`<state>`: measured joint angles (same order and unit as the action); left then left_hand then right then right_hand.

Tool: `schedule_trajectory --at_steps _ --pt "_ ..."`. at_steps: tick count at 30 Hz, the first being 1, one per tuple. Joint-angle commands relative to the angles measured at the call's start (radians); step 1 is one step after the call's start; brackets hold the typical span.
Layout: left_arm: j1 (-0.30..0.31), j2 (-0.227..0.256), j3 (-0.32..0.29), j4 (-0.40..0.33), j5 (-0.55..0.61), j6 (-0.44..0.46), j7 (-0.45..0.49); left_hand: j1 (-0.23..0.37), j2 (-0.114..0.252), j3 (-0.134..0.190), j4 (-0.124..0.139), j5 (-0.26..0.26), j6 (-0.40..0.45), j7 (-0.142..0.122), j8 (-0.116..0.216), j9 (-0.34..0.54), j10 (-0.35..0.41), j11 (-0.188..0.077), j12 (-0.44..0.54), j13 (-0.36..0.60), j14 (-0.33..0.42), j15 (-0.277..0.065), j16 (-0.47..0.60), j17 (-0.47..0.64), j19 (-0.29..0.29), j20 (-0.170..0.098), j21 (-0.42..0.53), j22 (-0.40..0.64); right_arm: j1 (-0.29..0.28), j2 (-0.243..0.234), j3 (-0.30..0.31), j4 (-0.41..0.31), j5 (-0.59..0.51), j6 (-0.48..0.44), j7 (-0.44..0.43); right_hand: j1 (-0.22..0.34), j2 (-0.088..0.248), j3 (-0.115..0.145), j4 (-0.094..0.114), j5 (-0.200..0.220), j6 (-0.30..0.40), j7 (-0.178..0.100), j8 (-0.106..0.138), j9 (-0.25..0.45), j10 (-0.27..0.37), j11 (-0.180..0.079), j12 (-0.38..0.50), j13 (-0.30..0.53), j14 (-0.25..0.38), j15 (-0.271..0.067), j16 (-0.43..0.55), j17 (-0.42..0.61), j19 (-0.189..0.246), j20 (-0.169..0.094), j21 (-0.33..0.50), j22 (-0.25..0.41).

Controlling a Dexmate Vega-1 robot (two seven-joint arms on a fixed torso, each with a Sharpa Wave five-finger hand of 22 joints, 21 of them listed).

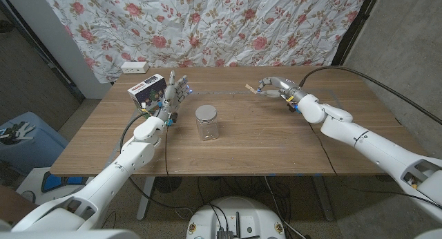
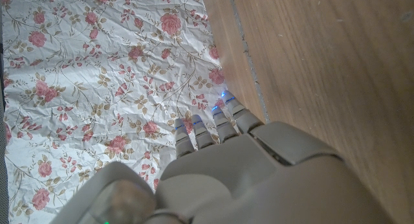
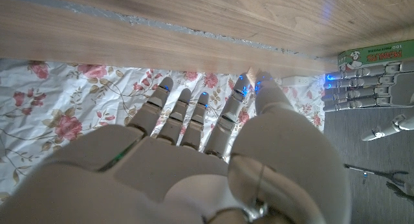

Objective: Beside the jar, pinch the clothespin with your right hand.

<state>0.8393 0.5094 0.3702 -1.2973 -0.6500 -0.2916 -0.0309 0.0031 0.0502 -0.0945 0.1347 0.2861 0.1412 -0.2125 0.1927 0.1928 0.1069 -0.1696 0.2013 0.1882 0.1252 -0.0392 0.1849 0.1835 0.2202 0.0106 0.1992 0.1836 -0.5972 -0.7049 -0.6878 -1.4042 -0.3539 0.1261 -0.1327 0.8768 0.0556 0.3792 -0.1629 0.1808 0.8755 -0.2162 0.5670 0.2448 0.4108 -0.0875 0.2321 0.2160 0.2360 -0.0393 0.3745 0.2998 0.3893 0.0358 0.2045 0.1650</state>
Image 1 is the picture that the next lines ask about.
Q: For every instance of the white power strip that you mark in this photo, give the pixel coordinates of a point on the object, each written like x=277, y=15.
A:
x=134, y=67

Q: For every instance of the printed cardboard box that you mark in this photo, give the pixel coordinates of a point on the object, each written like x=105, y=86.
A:
x=146, y=92

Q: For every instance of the small wooden stick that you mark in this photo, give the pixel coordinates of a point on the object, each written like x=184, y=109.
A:
x=250, y=88

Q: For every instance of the black round floor object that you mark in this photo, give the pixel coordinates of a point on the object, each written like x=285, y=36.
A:
x=168, y=184

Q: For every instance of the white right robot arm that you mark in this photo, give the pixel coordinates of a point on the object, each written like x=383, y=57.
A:
x=373, y=145

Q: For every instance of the floral backdrop cloth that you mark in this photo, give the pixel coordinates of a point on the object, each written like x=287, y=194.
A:
x=207, y=25

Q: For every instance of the black slanted wall rail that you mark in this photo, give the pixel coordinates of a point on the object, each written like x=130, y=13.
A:
x=41, y=56

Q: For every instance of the grey table leg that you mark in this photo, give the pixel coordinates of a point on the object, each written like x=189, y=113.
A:
x=323, y=197

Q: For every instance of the clear jar with silver lid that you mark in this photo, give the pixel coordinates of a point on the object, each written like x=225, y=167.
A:
x=207, y=125

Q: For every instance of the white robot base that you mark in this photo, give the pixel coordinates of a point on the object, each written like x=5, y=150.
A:
x=238, y=215

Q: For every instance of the blue plastic bin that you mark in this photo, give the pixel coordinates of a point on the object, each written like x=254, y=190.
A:
x=38, y=145

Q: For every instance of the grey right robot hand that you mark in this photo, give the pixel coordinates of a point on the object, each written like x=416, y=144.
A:
x=286, y=87

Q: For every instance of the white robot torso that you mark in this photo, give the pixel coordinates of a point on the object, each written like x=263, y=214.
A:
x=69, y=235

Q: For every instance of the person bare limb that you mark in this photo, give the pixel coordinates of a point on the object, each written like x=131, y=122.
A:
x=14, y=206

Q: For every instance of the black backdrop stand pole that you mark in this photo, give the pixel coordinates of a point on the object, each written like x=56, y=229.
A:
x=355, y=28

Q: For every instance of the white and blue floor device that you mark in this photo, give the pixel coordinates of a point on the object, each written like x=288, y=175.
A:
x=55, y=183

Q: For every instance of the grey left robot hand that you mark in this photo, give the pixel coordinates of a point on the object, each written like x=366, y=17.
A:
x=168, y=104

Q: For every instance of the white table leg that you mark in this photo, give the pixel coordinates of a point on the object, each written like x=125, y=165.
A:
x=146, y=197

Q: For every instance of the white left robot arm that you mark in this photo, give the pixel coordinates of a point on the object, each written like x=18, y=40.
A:
x=114, y=173

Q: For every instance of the black and white gloves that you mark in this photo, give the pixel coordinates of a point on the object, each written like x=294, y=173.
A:
x=14, y=133

